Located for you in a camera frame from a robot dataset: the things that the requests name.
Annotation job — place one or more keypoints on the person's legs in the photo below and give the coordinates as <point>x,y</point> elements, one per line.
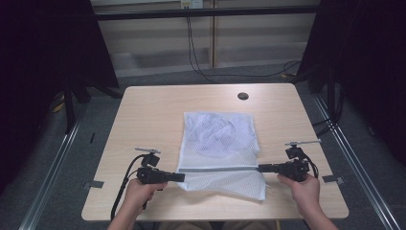
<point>191,226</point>

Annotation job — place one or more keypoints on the person's left hand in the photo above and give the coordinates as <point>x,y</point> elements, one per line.
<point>142,195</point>

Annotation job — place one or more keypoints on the dark curtain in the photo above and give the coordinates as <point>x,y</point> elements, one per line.
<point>367,64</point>
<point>41,64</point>

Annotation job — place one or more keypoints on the grey tape piece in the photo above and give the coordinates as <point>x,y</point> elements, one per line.
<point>94,184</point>
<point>333,179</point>

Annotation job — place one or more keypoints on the metal floor rail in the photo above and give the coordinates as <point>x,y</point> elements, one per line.
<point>54,172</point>
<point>357,159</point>

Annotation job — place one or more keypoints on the white crumpled cloth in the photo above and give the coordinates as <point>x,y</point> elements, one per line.
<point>220,132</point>

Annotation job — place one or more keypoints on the black metal stand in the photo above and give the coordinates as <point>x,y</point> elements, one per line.
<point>68,108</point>
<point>332,96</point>

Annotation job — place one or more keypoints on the person's right hand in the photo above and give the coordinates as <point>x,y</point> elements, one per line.
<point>304,193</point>

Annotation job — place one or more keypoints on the white mesh laundry bag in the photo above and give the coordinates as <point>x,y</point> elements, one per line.
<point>223,153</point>

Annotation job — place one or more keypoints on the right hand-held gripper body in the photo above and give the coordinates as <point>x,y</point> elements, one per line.
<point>295,169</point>

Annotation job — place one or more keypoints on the white wall outlet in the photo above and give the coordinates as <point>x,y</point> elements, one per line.
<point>191,4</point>

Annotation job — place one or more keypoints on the black horizontal bar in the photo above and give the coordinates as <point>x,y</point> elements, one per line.
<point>204,12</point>

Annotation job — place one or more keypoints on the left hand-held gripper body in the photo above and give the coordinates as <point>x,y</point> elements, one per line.
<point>150,174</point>

